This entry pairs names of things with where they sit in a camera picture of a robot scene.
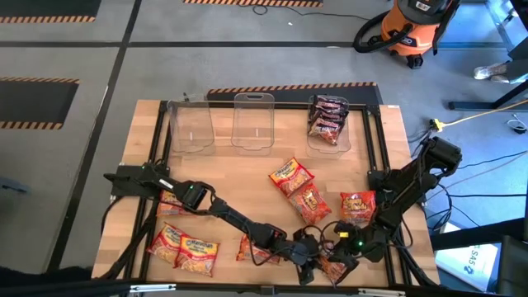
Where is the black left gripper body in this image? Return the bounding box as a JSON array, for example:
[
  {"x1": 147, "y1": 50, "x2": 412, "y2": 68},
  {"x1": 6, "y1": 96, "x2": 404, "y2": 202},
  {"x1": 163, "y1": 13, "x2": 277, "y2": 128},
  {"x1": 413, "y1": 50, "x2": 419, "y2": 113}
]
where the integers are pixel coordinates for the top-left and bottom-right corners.
[{"x1": 290, "y1": 230, "x2": 322, "y2": 269}]

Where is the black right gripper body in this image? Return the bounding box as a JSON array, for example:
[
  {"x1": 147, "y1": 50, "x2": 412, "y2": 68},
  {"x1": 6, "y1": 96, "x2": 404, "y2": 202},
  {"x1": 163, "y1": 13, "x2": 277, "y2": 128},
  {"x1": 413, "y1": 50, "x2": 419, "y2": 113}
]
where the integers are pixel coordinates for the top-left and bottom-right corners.
[{"x1": 334, "y1": 225, "x2": 375, "y2": 264}]

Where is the orange Saucy Noods noodle pack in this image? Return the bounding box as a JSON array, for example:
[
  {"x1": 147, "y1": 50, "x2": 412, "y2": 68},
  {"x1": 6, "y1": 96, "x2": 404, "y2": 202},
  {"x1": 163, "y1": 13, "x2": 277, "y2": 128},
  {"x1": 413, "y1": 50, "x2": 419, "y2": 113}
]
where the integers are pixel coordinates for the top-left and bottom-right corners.
[
  {"x1": 340, "y1": 190, "x2": 377, "y2": 226},
  {"x1": 235, "y1": 233, "x2": 282, "y2": 266},
  {"x1": 288, "y1": 182, "x2": 333, "y2": 226},
  {"x1": 155, "y1": 188, "x2": 195, "y2": 218}
]

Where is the clear plastic bin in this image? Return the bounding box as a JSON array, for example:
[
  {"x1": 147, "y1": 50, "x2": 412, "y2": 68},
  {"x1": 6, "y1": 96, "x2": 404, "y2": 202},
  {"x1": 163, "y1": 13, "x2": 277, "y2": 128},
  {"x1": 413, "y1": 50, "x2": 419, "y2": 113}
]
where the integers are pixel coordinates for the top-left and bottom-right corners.
[
  {"x1": 229, "y1": 92, "x2": 276, "y2": 153},
  {"x1": 167, "y1": 93, "x2": 216, "y2": 157},
  {"x1": 305, "y1": 94, "x2": 352, "y2": 160}
]

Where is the white printed cardboard box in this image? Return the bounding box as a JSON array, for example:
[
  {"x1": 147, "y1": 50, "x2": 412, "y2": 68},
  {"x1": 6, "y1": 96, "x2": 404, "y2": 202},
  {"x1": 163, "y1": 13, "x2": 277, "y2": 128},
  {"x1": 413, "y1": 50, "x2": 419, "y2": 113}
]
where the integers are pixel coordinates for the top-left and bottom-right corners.
[{"x1": 435, "y1": 222, "x2": 502, "y2": 292}]

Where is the black metal beam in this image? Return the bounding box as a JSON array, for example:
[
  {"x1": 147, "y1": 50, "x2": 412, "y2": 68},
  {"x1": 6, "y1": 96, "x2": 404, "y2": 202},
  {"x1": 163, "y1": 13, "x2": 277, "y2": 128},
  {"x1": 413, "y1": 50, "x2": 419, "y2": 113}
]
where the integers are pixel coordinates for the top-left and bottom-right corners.
[{"x1": 428, "y1": 218, "x2": 528, "y2": 251}]

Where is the black hazard-striped floor mat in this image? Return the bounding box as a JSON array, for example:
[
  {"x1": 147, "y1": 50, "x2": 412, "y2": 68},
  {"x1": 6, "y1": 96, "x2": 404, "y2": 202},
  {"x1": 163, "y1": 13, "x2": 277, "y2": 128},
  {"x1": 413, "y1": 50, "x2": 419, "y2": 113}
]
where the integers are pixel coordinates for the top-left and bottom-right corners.
[
  {"x1": 0, "y1": 76, "x2": 81, "y2": 131},
  {"x1": 205, "y1": 81, "x2": 384, "y2": 106},
  {"x1": 182, "y1": 0, "x2": 325, "y2": 8},
  {"x1": 0, "y1": 0, "x2": 103, "y2": 25}
]

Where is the dark grey cabinet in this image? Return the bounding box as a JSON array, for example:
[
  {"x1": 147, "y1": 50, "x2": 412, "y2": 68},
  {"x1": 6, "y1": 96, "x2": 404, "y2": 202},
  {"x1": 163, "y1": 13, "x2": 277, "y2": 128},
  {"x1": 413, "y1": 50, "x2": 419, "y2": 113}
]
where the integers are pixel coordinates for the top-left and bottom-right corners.
[{"x1": 497, "y1": 234, "x2": 528, "y2": 297}]

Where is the black stand foot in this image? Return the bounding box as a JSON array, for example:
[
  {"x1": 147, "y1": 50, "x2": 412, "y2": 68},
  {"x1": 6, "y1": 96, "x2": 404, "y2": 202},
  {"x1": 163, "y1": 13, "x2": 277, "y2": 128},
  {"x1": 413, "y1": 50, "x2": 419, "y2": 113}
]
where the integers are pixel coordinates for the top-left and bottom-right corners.
[{"x1": 448, "y1": 80, "x2": 528, "y2": 112}]

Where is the person's foot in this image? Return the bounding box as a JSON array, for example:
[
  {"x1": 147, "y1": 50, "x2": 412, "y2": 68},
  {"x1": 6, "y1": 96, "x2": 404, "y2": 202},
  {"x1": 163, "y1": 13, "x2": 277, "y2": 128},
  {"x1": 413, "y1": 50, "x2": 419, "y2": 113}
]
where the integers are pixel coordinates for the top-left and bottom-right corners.
[{"x1": 473, "y1": 61, "x2": 512, "y2": 85}]

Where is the orange shop vacuum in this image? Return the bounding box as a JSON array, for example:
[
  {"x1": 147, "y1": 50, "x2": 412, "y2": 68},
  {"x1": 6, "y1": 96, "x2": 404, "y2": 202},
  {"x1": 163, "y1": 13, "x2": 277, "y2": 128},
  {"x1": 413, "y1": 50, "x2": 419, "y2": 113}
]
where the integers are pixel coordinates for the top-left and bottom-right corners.
[{"x1": 379, "y1": 0, "x2": 461, "y2": 69}]

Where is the person's leg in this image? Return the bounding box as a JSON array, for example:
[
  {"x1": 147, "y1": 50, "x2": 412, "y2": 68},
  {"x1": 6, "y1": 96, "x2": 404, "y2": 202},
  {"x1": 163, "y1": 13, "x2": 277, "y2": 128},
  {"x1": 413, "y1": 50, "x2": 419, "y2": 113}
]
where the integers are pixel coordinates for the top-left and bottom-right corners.
[{"x1": 505, "y1": 57, "x2": 528, "y2": 86}]

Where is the dark grey floor object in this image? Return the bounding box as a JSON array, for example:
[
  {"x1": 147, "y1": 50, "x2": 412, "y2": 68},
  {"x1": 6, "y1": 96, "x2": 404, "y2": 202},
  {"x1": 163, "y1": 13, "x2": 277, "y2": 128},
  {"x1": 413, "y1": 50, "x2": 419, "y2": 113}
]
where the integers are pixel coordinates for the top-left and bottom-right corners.
[{"x1": 0, "y1": 177, "x2": 32, "y2": 195}]

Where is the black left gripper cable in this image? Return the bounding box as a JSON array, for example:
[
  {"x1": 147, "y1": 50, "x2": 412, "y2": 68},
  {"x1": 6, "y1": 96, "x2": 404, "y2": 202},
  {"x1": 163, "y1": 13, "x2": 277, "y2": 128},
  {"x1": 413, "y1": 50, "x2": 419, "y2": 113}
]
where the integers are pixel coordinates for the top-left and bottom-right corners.
[{"x1": 303, "y1": 224, "x2": 327, "y2": 248}]

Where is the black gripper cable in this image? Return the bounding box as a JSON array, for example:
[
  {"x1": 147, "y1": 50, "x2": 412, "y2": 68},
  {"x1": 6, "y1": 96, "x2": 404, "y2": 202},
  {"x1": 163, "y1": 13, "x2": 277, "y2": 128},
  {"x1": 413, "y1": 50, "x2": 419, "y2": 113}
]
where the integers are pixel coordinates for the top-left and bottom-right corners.
[
  {"x1": 303, "y1": 224, "x2": 327, "y2": 248},
  {"x1": 320, "y1": 220, "x2": 346, "y2": 244}
]

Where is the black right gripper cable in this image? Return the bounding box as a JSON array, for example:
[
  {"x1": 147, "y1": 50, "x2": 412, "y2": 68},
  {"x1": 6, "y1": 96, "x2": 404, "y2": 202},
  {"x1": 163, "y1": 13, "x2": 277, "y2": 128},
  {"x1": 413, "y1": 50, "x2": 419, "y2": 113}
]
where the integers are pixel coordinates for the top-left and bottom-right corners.
[{"x1": 320, "y1": 220, "x2": 346, "y2": 244}]

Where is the silver metal bracket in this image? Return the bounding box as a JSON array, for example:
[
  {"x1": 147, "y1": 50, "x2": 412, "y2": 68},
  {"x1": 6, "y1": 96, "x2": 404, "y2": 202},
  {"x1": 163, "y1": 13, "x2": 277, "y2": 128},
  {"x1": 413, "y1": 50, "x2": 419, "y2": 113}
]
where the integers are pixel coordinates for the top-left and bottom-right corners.
[
  {"x1": 357, "y1": 287, "x2": 408, "y2": 297},
  {"x1": 130, "y1": 283, "x2": 177, "y2": 294}
]

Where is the black floor cable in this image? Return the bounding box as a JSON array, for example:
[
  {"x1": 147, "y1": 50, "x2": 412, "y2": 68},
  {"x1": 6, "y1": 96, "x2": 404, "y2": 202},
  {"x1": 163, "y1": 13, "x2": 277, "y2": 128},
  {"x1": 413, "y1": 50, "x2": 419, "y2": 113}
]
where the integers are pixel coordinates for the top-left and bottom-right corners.
[
  {"x1": 251, "y1": 3, "x2": 372, "y2": 21},
  {"x1": 436, "y1": 150, "x2": 528, "y2": 171},
  {"x1": 424, "y1": 181, "x2": 528, "y2": 232}
]

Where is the black aluminium table frame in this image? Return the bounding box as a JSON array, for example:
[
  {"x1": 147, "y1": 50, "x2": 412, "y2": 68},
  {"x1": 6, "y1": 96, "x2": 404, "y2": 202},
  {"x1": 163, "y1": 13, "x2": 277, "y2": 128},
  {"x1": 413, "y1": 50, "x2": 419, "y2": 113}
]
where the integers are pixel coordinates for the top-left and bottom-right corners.
[{"x1": 92, "y1": 98, "x2": 441, "y2": 297}]

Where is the yellow extension cord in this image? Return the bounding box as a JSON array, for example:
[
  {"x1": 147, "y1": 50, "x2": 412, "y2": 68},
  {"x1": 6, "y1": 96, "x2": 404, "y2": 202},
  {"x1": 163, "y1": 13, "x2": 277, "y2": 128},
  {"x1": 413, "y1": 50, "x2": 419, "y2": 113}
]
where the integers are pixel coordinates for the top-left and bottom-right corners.
[{"x1": 428, "y1": 98, "x2": 528, "y2": 133}]

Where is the white cable coil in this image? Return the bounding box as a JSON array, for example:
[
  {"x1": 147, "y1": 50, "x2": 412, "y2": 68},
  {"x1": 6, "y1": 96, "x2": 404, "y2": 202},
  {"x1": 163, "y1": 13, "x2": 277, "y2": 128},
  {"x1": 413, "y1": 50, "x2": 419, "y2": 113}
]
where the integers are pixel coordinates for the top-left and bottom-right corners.
[{"x1": 506, "y1": 113, "x2": 528, "y2": 135}]

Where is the black vacuum hose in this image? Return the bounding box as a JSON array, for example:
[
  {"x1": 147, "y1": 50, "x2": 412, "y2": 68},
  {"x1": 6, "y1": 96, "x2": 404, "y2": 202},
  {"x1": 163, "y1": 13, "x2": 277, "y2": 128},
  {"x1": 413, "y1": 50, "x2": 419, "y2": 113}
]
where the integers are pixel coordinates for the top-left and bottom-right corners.
[{"x1": 352, "y1": 16, "x2": 413, "y2": 54}]

